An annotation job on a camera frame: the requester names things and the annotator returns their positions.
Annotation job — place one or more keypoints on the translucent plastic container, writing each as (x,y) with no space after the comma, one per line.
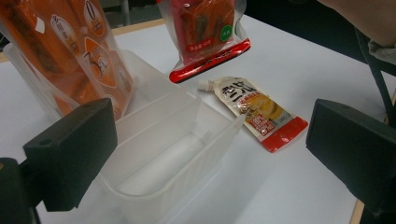
(162,149)

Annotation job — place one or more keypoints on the red and black snack packet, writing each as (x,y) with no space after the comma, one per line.
(202,31)

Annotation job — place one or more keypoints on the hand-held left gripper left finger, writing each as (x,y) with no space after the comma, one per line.
(71,155)

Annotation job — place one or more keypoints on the spout pouch with white cap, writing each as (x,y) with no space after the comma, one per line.
(258,109)

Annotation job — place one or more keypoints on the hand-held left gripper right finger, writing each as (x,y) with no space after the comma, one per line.
(355,149)

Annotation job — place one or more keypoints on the orange snack packet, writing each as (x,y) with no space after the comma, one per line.
(62,46)

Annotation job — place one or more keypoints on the light grey cloth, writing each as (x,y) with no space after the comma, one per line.
(384,51)

